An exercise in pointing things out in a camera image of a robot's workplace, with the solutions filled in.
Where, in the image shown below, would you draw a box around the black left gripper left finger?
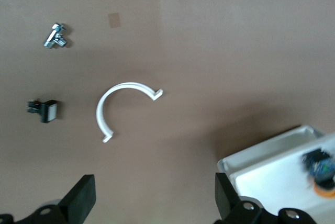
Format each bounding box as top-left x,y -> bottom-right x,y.
18,174 -> 96,224

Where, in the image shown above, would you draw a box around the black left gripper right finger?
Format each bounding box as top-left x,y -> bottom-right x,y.
214,173 -> 262,224

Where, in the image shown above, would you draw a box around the white cabinet drawer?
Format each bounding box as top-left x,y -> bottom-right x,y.
216,125 -> 335,224

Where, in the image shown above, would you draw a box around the yellow push button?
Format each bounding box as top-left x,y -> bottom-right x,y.
300,148 -> 335,199

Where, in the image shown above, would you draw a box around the white curved plastic clip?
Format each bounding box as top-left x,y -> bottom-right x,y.
95,82 -> 164,144

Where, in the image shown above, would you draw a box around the small metal blue component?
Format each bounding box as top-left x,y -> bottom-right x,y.
42,22 -> 69,49

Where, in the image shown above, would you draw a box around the brown tape patch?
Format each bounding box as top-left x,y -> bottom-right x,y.
107,13 -> 121,28

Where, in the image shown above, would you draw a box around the black square white-faced switch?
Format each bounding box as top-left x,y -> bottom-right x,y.
26,99 -> 59,124

